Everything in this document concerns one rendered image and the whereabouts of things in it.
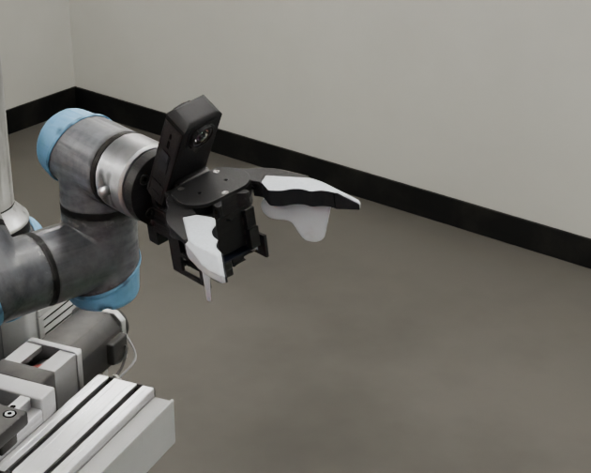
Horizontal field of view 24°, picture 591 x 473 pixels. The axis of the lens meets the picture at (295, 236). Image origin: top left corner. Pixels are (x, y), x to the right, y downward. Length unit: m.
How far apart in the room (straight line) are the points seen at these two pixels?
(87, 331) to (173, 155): 0.81
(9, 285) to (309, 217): 0.29
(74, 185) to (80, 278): 0.09
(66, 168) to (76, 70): 4.99
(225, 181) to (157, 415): 0.69
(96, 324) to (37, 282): 0.66
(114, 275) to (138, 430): 0.48
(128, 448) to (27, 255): 0.52
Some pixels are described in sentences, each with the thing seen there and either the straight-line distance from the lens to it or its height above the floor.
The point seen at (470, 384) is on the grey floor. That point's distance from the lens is 4.16.
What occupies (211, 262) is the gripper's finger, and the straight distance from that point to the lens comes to 1.10.
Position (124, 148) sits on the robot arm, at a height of 1.69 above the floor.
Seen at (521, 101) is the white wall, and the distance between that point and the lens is 4.84.
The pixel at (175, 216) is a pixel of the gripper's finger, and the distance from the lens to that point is 1.16.
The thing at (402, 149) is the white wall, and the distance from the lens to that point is 5.19.
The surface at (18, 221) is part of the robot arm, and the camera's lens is 1.59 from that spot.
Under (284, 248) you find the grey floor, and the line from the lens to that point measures 4.95.
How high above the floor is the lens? 2.15
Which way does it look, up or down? 25 degrees down
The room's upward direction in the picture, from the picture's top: straight up
